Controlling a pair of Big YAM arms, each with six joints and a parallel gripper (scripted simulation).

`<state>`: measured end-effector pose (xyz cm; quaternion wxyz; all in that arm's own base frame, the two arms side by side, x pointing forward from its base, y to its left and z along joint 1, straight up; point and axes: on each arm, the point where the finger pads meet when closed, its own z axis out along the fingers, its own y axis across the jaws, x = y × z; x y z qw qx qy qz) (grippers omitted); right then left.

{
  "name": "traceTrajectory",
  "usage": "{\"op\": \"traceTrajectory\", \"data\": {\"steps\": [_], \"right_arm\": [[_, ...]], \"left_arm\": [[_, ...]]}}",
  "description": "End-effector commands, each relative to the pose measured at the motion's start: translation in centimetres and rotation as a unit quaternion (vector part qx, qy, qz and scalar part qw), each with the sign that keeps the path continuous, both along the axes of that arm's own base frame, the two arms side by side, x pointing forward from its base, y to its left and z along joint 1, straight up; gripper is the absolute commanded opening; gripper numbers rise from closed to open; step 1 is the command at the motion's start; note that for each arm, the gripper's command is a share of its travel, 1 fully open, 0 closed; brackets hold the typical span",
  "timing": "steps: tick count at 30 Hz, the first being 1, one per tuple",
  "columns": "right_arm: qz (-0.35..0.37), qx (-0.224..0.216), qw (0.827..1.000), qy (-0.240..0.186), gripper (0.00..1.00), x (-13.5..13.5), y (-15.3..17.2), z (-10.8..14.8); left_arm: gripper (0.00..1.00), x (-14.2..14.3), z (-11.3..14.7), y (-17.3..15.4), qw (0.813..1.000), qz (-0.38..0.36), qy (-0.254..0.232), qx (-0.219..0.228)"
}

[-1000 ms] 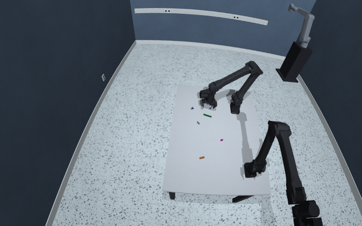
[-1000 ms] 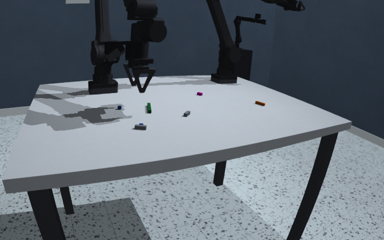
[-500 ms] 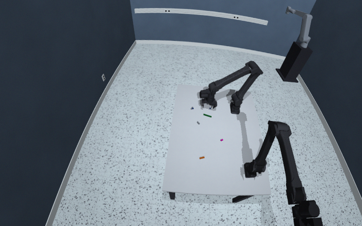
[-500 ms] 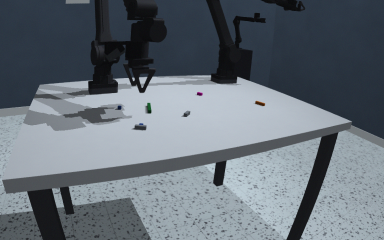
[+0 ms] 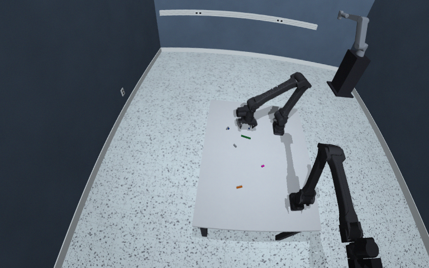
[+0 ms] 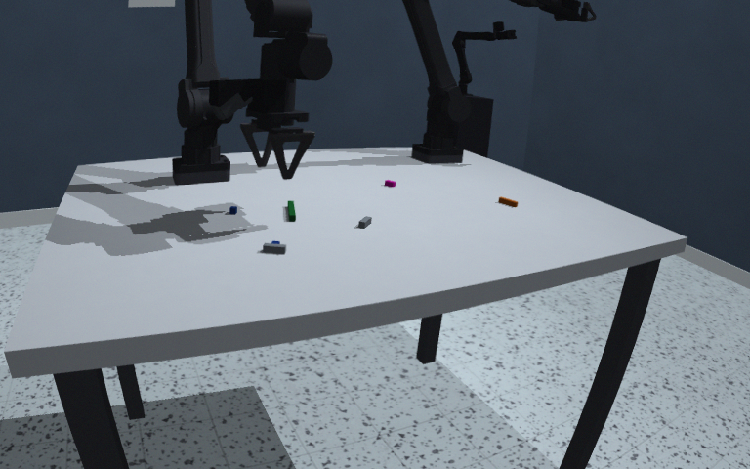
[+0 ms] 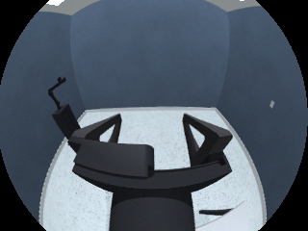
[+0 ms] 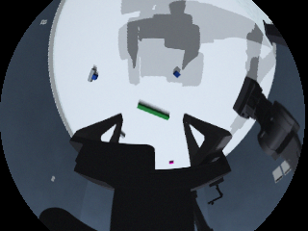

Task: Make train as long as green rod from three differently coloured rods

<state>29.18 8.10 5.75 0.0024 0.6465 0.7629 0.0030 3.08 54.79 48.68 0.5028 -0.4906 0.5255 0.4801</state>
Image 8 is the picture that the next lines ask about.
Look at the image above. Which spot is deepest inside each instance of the green rod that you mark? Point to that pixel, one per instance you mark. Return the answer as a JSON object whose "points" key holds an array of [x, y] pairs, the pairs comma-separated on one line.
{"points": [[153, 111]]}

